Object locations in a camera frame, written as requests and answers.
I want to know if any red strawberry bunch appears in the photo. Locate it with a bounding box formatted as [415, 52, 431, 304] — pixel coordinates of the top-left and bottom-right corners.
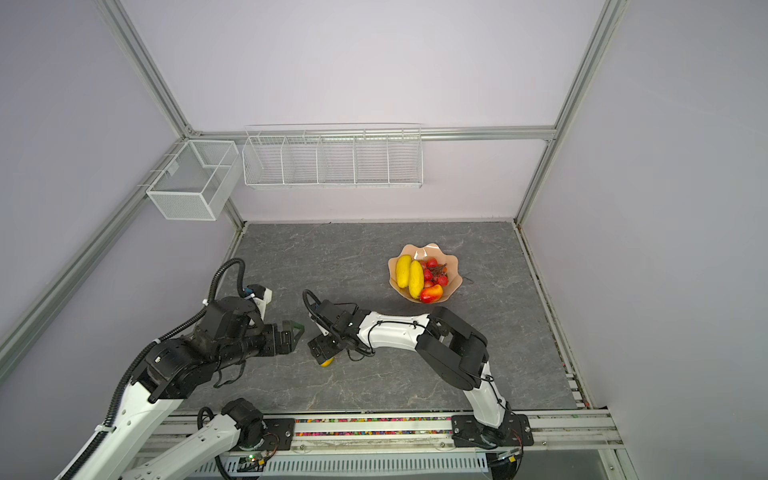
[420, 258, 449, 287]

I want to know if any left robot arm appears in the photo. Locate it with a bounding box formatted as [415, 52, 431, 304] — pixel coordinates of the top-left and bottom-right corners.
[59, 295, 305, 479]

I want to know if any white mesh box basket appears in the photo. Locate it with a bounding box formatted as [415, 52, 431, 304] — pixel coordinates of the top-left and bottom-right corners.
[147, 140, 243, 221]

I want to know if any yellow fake fruit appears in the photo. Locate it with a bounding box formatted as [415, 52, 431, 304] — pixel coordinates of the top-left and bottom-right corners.
[395, 255, 413, 289]
[408, 260, 425, 300]

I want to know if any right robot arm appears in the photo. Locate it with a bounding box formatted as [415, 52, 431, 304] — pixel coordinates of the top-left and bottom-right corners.
[302, 290, 513, 449]

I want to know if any long white wire basket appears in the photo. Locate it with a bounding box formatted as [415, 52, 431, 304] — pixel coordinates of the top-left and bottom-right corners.
[241, 123, 424, 189]

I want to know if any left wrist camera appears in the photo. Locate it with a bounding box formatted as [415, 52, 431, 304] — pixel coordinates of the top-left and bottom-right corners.
[245, 284, 273, 320]

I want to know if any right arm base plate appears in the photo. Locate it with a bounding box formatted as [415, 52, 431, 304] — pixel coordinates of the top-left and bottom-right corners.
[451, 412, 535, 450]

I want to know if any black corrugated cable left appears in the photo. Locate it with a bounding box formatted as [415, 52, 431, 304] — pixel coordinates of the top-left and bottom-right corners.
[59, 257, 247, 480]

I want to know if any pink scalloped fruit bowl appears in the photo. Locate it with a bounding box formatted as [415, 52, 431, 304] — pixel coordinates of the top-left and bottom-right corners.
[388, 243, 464, 304]

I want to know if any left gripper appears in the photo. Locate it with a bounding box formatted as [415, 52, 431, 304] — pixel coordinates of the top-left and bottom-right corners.
[217, 319, 305, 370]

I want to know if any aluminium front rail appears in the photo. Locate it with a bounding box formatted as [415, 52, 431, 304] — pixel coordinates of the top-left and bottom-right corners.
[117, 409, 625, 460]

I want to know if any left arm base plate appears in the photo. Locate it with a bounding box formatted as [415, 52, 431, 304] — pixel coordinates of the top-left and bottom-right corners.
[236, 417, 296, 452]

